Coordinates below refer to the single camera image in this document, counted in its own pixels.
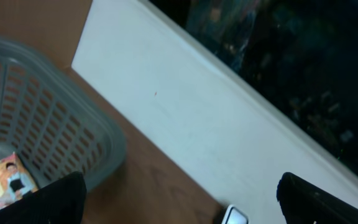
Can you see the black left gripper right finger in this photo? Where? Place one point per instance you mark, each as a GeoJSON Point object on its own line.
{"type": "Point", "coordinates": [304, 203]}

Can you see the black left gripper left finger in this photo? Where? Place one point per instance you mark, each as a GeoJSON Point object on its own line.
{"type": "Point", "coordinates": [61, 202]}

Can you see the wet wipes pack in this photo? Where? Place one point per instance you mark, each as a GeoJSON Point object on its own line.
{"type": "Point", "coordinates": [15, 181]}

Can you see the white barcode scanner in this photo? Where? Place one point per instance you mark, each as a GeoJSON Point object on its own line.
{"type": "Point", "coordinates": [233, 215]}

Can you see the grey plastic basket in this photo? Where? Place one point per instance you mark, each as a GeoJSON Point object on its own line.
{"type": "Point", "coordinates": [50, 123]}

